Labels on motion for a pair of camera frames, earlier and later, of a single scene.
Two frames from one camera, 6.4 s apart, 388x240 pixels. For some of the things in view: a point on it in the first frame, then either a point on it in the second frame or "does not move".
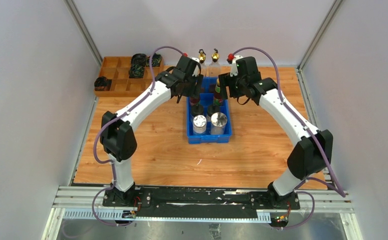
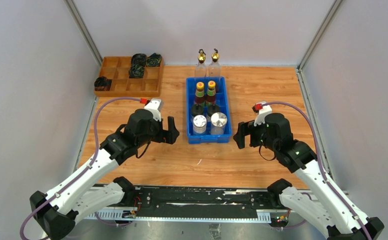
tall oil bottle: [214, 67] does not move
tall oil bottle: [202, 55] does not move
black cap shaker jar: [213, 109] does not move
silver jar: [199, 124] does not move
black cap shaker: [196, 109] does not move
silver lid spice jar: [218, 121] does not move
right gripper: [226, 80] -> [245, 128]
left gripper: [195, 90] -> [168, 136]
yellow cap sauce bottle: [217, 96] -> [211, 98]
